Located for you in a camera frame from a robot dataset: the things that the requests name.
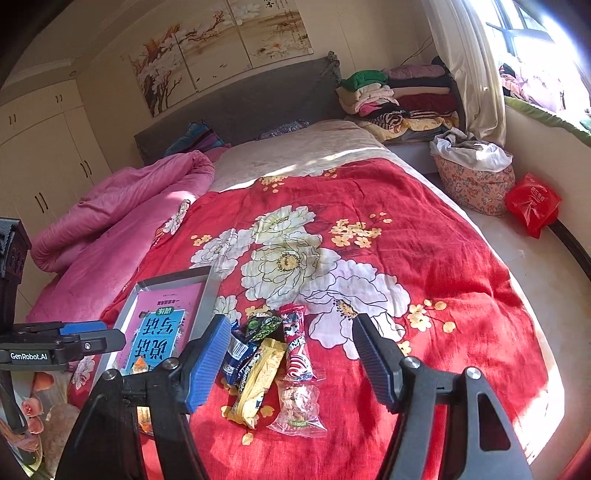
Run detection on blue striped cloth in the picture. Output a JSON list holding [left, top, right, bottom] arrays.
[[164, 121, 232, 158]]

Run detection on floral wall painting panel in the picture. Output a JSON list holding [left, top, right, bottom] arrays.
[[173, 7, 254, 90], [226, 0, 315, 68], [122, 37, 197, 118]]

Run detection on cream wardrobe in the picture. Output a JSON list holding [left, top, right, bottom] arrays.
[[0, 78, 114, 315]]

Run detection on dark green snack packet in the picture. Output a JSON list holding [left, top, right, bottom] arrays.
[[245, 311, 283, 342]]

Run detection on red floral blanket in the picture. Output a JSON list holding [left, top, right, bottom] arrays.
[[69, 157, 561, 480]]

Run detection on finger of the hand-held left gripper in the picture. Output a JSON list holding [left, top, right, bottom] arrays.
[[60, 322, 112, 339], [62, 329, 126, 359]]

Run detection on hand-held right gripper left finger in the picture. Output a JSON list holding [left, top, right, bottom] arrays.
[[55, 315, 232, 480]]

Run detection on blue snack packet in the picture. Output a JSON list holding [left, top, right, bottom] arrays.
[[222, 323, 259, 393]]

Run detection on stack of folded clothes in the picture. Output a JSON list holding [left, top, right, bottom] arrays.
[[335, 62, 462, 141]]

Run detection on clear cookie packet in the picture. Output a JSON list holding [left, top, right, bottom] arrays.
[[267, 381, 328, 437]]

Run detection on window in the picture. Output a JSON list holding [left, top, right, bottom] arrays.
[[480, 0, 591, 125]]

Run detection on red plastic bag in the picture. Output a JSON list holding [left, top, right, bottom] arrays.
[[505, 173, 563, 239]]

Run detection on grey headboard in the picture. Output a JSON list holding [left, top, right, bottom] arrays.
[[134, 51, 345, 167]]

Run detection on orange yellow snack packet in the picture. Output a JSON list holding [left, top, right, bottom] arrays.
[[131, 357, 153, 437]]

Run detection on clothes on windowsill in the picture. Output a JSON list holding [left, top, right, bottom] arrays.
[[499, 62, 591, 121]]

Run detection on red snack packet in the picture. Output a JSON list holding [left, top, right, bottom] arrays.
[[278, 303, 324, 381]]

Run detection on green windowsill cover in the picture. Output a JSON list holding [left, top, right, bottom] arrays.
[[503, 95, 591, 148]]

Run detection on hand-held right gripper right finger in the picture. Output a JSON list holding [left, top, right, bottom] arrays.
[[352, 313, 536, 480]]

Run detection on pink and blue book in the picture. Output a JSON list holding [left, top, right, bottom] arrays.
[[113, 282, 206, 374]]

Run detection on purple patterned cloth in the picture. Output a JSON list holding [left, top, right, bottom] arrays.
[[259, 119, 310, 140]]

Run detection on white cloth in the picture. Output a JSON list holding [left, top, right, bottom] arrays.
[[429, 128, 514, 174]]

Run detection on black wall cable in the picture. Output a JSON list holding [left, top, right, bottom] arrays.
[[399, 37, 435, 65]]

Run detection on grey shallow box tray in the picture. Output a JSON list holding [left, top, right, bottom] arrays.
[[92, 265, 221, 439]]

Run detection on pink floral fabric bag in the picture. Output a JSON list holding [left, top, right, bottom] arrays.
[[431, 152, 517, 217]]

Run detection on cream curtain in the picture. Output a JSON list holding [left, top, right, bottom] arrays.
[[422, 0, 509, 148]]

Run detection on pink quilt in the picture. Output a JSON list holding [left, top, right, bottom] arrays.
[[25, 150, 218, 324]]

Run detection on dark bed frame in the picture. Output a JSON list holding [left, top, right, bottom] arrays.
[[549, 217, 591, 282]]

